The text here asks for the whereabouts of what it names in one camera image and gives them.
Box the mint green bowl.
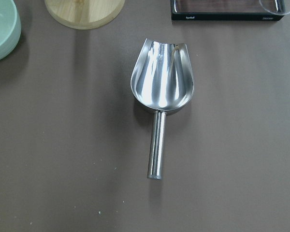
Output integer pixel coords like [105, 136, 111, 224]
[0, 0, 21, 60]

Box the steel ice scoop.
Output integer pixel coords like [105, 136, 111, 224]
[130, 39, 194, 180]

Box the black rectangular tray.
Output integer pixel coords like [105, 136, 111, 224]
[170, 0, 283, 21]

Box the wooden mug tree stand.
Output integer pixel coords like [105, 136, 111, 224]
[45, 0, 125, 29]

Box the clear glass in tray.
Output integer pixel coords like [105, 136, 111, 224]
[259, 0, 290, 16]

